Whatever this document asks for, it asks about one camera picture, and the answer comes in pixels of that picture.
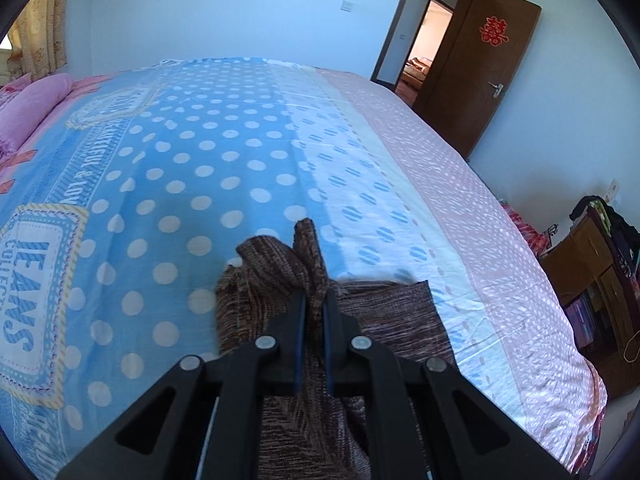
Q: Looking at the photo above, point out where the brown knit sweater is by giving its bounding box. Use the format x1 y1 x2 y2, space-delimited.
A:
215 217 457 480

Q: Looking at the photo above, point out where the brown door frame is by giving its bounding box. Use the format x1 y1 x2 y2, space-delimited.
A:
370 0 477 107

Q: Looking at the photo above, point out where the red paper door decoration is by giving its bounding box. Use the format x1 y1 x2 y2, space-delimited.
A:
479 16 507 47

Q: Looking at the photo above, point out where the yellow patterned curtain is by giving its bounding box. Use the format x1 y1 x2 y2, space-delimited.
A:
0 0 69 86

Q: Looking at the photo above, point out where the sofa in next room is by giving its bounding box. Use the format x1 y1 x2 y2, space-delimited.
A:
401 57 431 90

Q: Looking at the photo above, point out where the wooden cabinet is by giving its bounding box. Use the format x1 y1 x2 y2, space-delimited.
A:
540 215 640 402

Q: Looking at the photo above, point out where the pink folded quilt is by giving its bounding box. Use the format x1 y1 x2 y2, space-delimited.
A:
0 72 76 159

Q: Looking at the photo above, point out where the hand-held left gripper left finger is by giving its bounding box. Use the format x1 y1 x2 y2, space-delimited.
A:
57 291 308 480

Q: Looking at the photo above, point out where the dark clothes pile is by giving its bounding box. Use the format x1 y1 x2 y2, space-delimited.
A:
570 195 640 311

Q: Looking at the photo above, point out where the brown wooden door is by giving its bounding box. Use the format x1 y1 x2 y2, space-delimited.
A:
412 0 543 161

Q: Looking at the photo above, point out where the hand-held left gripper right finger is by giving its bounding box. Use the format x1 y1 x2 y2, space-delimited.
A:
323 289 572 480

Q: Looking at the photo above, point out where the blue and pink printed blanket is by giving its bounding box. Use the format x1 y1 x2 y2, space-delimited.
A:
0 56 609 480

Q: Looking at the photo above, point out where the red checked cloth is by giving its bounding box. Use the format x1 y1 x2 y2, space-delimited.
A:
500 202 554 259

